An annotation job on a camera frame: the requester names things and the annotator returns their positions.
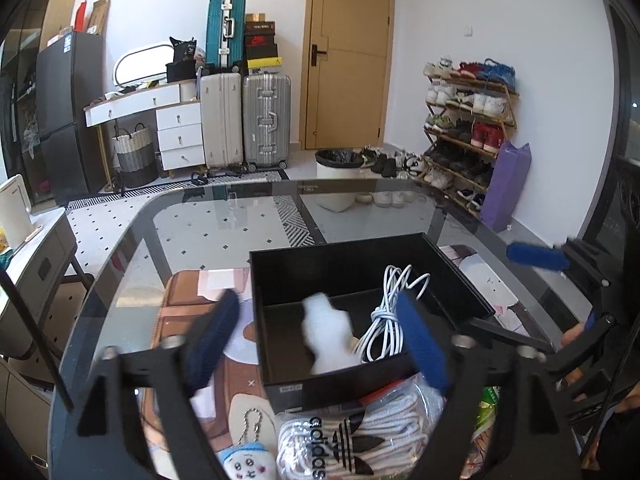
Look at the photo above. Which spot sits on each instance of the yellow and black shoe box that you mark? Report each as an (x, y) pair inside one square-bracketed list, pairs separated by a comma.
[(265, 64)]

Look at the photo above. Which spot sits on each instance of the brown cardboard box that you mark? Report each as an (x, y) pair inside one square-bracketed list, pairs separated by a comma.
[(255, 17)]

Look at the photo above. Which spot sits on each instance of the oval mirror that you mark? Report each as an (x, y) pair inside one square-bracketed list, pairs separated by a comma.
[(142, 62)]

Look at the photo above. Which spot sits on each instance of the black cardboard box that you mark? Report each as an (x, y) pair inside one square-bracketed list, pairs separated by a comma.
[(350, 260)]

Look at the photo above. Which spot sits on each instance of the purple paper bag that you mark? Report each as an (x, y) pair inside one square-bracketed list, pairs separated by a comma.
[(507, 185)]

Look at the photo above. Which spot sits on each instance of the white vanity desk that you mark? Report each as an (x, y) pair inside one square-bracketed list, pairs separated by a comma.
[(175, 121)]

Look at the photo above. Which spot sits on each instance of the white suitcase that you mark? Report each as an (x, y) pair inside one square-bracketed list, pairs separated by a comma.
[(222, 120)]

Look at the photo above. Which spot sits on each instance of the black refrigerator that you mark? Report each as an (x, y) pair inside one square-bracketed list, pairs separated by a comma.
[(65, 110)]

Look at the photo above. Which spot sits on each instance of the pile of loose shoes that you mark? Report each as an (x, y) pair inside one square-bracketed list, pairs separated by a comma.
[(387, 162)]

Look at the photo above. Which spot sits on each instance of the silver suitcase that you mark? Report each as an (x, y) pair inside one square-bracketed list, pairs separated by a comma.
[(265, 120)]

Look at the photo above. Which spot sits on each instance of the black bag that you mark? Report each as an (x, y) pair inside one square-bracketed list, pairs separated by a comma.
[(181, 62)]

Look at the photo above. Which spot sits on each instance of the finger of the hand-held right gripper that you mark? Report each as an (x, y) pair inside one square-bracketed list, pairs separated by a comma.
[(537, 256), (510, 336)]

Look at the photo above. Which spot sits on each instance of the teal suitcase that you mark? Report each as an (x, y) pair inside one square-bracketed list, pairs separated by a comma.
[(217, 35)]

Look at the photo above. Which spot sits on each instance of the cardboard pieces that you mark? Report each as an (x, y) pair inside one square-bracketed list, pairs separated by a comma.
[(97, 15)]

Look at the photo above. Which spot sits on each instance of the wooden shoe rack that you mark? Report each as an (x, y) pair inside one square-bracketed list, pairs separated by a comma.
[(462, 141)]

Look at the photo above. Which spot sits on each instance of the red and white packet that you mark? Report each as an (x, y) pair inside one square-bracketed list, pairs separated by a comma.
[(381, 394)]

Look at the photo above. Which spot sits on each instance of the cartoon printed table mat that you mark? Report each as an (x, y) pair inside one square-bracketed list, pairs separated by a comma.
[(186, 300)]

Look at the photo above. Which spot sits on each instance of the grey side cabinet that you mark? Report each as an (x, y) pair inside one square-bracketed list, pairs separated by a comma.
[(35, 280)]

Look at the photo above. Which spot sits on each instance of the green snack packet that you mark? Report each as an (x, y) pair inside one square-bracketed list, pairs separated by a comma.
[(487, 406)]

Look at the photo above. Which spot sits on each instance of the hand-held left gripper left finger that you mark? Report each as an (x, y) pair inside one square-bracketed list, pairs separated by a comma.
[(216, 336)]

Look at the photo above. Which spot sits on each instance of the black and white striped rug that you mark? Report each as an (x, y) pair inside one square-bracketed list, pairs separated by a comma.
[(150, 191)]

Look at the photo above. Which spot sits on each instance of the red and black shoe box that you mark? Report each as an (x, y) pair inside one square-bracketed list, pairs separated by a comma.
[(260, 40)]

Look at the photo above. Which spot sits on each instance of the wooden door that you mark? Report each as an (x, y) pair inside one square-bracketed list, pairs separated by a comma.
[(350, 85)]

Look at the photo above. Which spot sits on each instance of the white trash bin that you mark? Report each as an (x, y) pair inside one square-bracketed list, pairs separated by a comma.
[(336, 167)]

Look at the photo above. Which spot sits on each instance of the black window frame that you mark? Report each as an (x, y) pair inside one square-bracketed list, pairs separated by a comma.
[(625, 110)]

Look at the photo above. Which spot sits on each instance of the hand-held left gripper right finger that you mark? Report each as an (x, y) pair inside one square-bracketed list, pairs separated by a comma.
[(421, 346)]

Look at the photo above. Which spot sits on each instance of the clear bag of striped laces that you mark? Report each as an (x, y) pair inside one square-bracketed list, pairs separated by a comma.
[(325, 442)]

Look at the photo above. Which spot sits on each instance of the rows of racked shoes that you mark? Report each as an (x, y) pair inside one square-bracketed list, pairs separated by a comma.
[(490, 105)]

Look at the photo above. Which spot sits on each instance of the woven laundry basket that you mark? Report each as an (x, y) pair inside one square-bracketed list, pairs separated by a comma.
[(135, 154)]

